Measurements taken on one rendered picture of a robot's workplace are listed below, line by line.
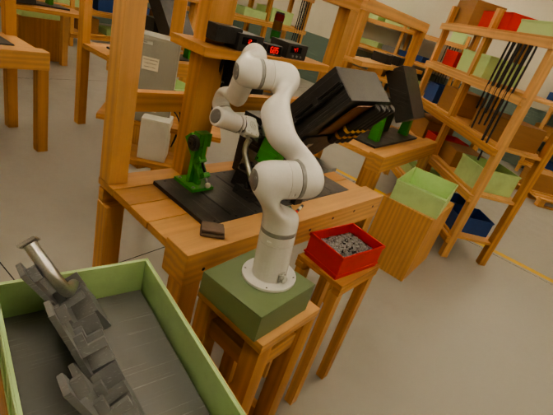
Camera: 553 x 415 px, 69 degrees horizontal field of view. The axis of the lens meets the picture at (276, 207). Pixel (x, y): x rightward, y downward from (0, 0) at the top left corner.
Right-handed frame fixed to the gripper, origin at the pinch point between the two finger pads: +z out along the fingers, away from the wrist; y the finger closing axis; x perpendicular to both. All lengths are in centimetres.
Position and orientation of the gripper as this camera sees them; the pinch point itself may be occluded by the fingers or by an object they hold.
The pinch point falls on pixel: (260, 132)
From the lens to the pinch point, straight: 201.2
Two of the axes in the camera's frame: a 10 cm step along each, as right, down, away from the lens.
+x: -8.0, 2.6, 5.4
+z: 5.7, 0.7, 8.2
